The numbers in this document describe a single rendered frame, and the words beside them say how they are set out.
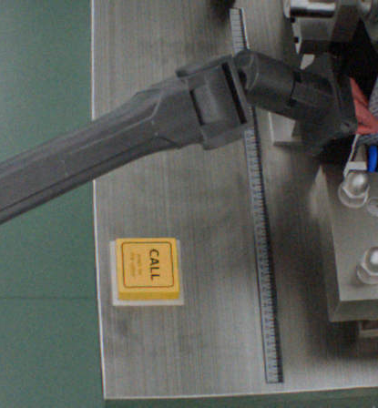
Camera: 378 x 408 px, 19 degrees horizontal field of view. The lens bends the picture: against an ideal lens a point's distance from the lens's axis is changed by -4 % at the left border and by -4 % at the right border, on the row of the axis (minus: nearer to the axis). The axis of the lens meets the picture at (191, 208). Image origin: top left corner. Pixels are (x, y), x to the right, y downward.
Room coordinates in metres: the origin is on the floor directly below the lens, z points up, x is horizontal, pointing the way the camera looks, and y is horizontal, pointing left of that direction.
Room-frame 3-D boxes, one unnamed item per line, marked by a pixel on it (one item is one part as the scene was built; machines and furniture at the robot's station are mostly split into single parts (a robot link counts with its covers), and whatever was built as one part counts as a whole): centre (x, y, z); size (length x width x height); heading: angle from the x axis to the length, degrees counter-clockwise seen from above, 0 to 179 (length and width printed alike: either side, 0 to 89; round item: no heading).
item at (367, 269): (0.58, -0.21, 1.05); 0.04 x 0.04 x 0.04
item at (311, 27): (0.82, -0.11, 1.05); 0.06 x 0.05 x 0.31; 104
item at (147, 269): (0.59, 0.04, 0.91); 0.07 x 0.07 x 0.02; 14
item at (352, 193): (0.67, -0.18, 1.05); 0.04 x 0.04 x 0.04
